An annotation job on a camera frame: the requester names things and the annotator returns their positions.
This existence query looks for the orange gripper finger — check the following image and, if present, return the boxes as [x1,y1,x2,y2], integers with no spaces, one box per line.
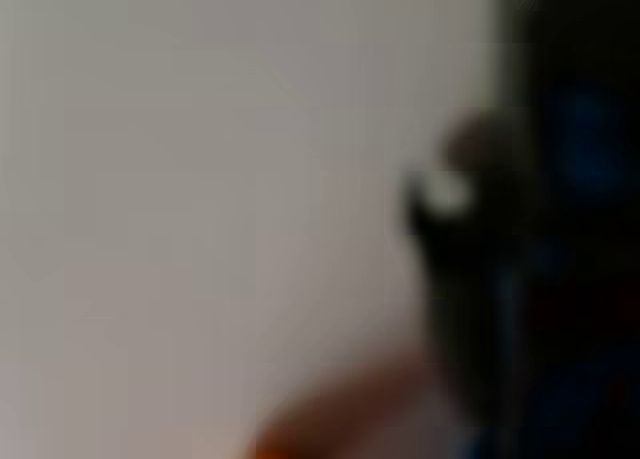
[247,351,481,459]

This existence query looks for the small blue toy figure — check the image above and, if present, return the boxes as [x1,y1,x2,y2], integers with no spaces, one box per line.
[398,78,640,459]

